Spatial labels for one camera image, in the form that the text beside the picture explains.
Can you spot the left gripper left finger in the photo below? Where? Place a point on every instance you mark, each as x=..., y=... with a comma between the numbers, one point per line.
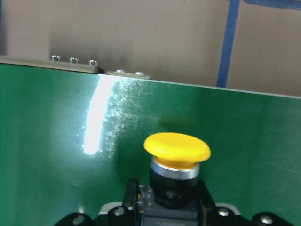
x=130, y=202

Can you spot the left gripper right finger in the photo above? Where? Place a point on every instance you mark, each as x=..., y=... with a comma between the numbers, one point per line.
x=207, y=200

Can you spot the yellow push button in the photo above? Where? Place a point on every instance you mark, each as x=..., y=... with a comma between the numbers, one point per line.
x=175, y=198

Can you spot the green conveyor belt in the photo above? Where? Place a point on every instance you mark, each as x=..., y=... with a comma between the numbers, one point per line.
x=70, y=141

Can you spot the brown paper table cover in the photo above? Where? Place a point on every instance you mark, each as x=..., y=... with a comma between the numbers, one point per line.
x=169, y=40

